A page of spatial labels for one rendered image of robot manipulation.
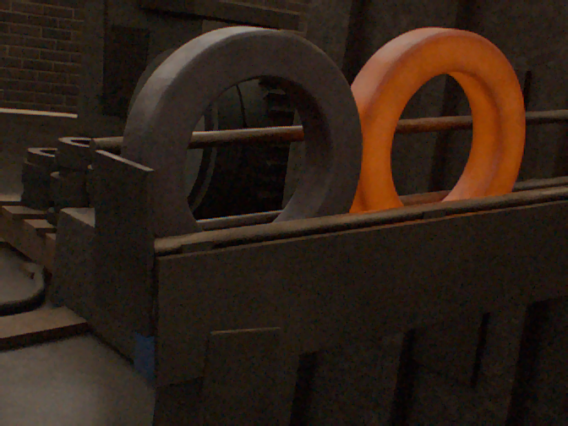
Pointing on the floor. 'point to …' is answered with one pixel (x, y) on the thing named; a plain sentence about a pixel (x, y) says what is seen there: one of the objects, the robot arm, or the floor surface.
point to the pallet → (46, 200)
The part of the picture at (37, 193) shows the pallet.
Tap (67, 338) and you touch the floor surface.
